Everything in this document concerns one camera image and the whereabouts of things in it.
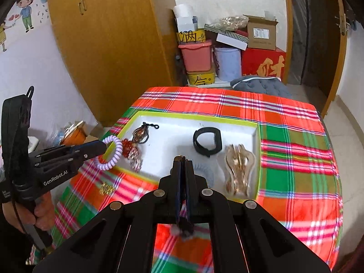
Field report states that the lower yellow tin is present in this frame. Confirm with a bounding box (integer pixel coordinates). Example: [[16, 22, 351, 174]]
[[187, 66, 216, 86]]

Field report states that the brown cardboard box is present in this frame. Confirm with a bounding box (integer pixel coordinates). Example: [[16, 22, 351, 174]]
[[247, 15, 278, 50]]

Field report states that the wooden wardrobe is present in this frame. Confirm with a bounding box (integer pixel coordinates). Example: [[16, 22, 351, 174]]
[[48, 0, 183, 126]]

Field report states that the pink plastic bin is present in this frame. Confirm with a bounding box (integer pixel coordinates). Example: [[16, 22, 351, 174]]
[[178, 40, 212, 72]]

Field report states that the black hair tie gold button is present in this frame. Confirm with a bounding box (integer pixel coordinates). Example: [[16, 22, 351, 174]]
[[174, 155, 186, 162]]

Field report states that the white small box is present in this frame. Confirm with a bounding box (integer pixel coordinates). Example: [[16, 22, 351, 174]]
[[173, 4, 198, 33]]

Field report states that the yellow tray box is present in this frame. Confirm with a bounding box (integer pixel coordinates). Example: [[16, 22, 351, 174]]
[[117, 111, 260, 200]]

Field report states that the blue spiral hair tie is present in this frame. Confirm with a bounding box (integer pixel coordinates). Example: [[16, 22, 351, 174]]
[[193, 163, 216, 188]]

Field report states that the light blue bucket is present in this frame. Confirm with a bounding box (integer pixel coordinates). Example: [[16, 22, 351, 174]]
[[214, 48, 242, 82]]

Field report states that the black wristband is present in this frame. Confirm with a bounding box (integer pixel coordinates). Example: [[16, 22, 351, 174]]
[[192, 127, 223, 158]]

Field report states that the purple spiral hair tie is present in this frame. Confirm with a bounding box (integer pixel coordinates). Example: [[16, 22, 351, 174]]
[[93, 135, 124, 172]]

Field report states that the plaid tablecloth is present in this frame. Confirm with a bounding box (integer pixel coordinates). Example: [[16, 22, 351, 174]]
[[52, 87, 343, 268]]

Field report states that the wooden door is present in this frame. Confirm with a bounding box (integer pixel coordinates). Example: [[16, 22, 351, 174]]
[[287, 0, 347, 116]]

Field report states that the grey cushion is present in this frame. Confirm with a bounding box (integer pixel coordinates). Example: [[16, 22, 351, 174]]
[[230, 75, 293, 99]]

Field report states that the beige hair claw clip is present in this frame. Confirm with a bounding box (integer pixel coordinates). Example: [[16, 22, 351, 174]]
[[225, 144, 256, 198]]

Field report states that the gold brooch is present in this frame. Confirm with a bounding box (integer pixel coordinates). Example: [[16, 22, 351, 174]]
[[99, 182, 115, 196]]

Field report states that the yellow tin box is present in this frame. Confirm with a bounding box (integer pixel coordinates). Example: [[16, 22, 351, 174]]
[[177, 29, 206, 44]]

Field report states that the person's left hand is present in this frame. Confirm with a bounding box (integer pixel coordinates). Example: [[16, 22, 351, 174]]
[[2, 192, 55, 233]]

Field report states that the striped flat box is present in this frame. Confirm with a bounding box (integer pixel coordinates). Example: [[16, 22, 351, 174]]
[[204, 24, 249, 51]]

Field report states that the red gift box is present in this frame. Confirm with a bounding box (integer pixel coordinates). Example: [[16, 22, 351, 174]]
[[241, 48, 286, 80]]

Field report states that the orange box on floor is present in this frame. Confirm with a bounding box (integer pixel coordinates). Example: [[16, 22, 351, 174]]
[[60, 120, 88, 146]]

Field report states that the red bead bracelet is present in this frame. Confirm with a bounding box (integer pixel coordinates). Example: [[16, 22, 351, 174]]
[[121, 138, 143, 173]]

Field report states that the clear plastic bag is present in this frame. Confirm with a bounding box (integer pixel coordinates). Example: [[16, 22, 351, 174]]
[[212, 15, 249, 31]]

